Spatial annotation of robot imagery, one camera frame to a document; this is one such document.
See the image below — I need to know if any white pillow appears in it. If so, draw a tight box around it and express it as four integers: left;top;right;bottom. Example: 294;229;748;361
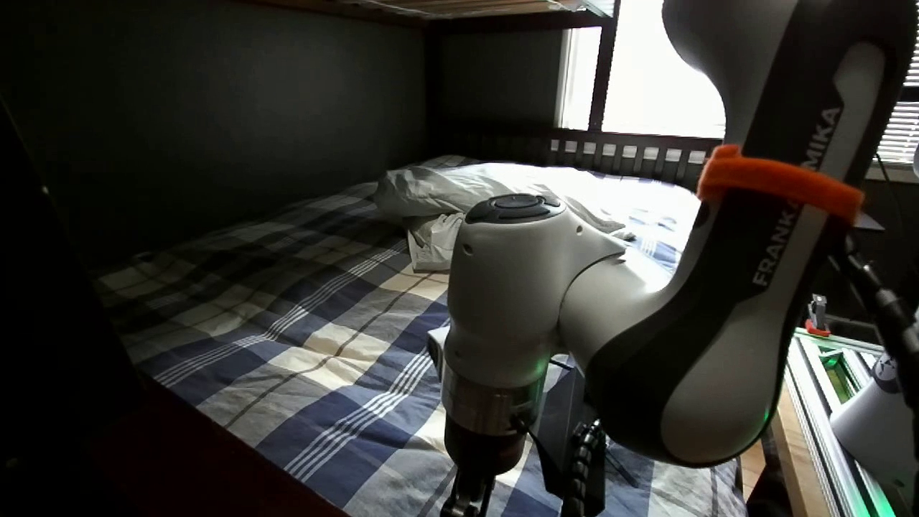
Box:
376;156;623;274

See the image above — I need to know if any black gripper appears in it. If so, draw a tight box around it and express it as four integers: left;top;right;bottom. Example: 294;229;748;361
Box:
434;355;616;517

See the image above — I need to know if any blue plaid duvet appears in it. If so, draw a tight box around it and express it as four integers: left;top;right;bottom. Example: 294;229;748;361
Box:
95;156;749;517

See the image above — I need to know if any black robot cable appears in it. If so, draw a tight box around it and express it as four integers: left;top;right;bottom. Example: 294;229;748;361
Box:
827;233;919;384

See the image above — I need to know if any green lit desk equipment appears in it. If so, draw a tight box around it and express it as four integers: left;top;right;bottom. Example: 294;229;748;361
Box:
788;294;917;517

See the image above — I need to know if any dark wooden bed frame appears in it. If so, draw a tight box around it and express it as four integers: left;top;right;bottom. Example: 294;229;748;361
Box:
95;0;889;517

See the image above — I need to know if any orange velcro strap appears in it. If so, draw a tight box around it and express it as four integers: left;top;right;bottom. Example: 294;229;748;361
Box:
696;140;867;223

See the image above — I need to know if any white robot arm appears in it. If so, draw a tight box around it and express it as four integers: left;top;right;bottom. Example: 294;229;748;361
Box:
444;0;917;517

